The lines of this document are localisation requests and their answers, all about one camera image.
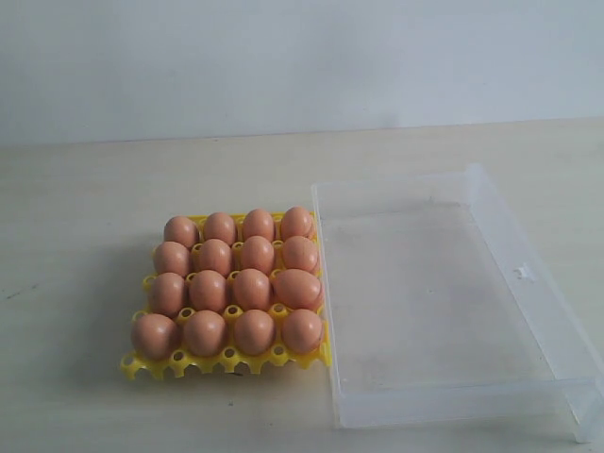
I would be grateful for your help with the brown egg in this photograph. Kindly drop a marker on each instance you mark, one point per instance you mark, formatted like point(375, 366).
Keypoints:
point(300, 253)
point(252, 290)
point(168, 294)
point(254, 332)
point(208, 290)
point(297, 289)
point(183, 230)
point(258, 253)
point(155, 336)
point(259, 222)
point(205, 333)
point(214, 255)
point(297, 221)
point(302, 331)
point(220, 226)
point(172, 257)

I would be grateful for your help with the yellow plastic egg tray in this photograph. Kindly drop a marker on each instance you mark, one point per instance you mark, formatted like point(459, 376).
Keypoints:
point(230, 358)

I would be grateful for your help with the clear plastic bin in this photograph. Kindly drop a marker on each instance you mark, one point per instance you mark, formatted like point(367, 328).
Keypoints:
point(439, 308)

